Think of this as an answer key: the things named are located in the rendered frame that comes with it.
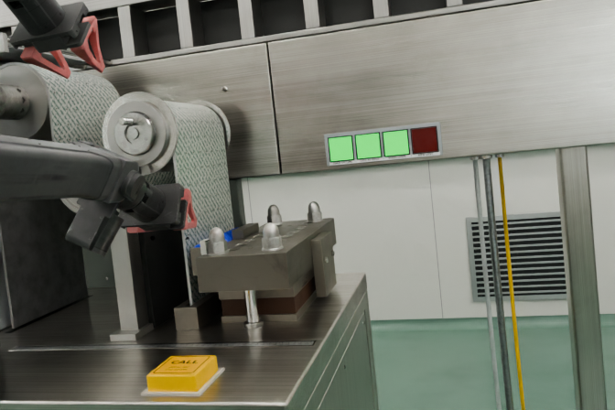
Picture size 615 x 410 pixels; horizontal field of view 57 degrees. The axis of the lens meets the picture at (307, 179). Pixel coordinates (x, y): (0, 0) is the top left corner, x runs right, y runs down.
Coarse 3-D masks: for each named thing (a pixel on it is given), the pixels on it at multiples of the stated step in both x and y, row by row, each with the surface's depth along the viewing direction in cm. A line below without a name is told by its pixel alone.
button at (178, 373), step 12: (168, 360) 78; (180, 360) 78; (192, 360) 77; (204, 360) 77; (216, 360) 78; (156, 372) 74; (168, 372) 73; (180, 372) 73; (192, 372) 72; (204, 372) 74; (156, 384) 73; (168, 384) 73; (180, 384) 72; (192, 384) 72
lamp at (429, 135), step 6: (414, 132) 121; (420, 132) 120; (426, 132) 120; (432, 132) 120; (414, 138) 121; (420, 138) 120; (426, 138) 120; (432, 138) 120; (414, 144) 121; (420, 144) 120; (426, 144) 120; (432, 144) 120; (414, 150) 121; (420, 150) 121; (426, 150) 120; (432, 150) 120
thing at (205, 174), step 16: (176, 160) 100; (192, 160) 107; (208, 160) 113; (224, 160) 122; (176, 176) 100; (192, 176) 106; (208, 176) 113; (224, 176) 121; (192, 192) 105; (208, 192) 112; (224, 192) 120; (208, 208) 111; (224, 208) 119; (208, 224) 111; (224, 224) 119; (192, 240) 104
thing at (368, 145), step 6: (360, 138) 123; (366, 138) 123; (372, 138) 123; (378, 138) 122; (360, 144) 124; (366, 144) 123; (372, 144) 123; (378, 144) 123; (360, 150) 124; (366, 150) 123; (372, 150) 123; (378, 150) 123; (360, 156) 124; (366, 156) 123; (372, 156) 123
